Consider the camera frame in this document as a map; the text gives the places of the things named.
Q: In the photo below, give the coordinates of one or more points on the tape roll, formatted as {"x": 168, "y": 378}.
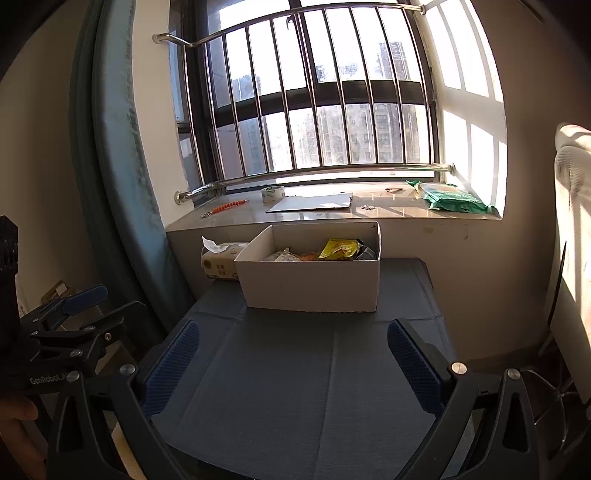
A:
{"x": 272, "y": 194}

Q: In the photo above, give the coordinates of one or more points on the dark snack packet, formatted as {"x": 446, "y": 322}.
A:
{"x": 368, "y": 253}

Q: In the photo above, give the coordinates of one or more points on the teal curtain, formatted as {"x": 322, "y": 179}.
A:
{"x": 115, "y": 184}

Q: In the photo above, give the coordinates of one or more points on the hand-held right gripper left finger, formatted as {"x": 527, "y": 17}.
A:
{"x": 173, "y": 364}

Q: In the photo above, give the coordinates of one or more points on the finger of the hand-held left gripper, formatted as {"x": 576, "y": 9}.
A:
{"x": 85, "y": 297}
{"x": 111, "y": 323}

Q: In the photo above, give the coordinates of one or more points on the steel window guard rail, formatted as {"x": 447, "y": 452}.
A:
{"x": 323, "y": 173}

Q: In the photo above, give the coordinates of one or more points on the grey table cloth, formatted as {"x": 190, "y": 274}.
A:
{"x": 300, "y": 378}

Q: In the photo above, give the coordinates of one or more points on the white cardboard box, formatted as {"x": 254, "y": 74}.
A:
{"x": 304, "y": 286}

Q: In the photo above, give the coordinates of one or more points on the green packet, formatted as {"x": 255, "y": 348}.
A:
{"x": 450, "y": 198}

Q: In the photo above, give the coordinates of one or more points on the person's left hand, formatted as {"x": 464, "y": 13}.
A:
{"x": 16, "y": 434}

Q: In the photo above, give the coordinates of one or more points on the yellow potato stick bag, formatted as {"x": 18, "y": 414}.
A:
{"x": 339, "y": 249}

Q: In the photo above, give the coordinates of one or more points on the pale illustrated snack packet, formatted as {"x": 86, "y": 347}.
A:
{"x": 282, "y": 256}

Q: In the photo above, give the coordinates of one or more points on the white mesh office chair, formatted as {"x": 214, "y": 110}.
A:
{"x": 572, "y": 230}

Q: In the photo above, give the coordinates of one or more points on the tissue pack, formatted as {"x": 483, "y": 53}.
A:
{"x": 221, "y": 261}

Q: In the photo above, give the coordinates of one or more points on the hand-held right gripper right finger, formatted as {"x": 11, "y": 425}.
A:
{"x": 413, "y": 364}

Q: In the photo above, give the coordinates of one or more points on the small brown cardboard box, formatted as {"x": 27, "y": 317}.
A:
{"x": 57, "y": 291}

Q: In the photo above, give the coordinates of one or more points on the white flat board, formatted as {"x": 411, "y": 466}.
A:
{"x": 314, "y": 203}

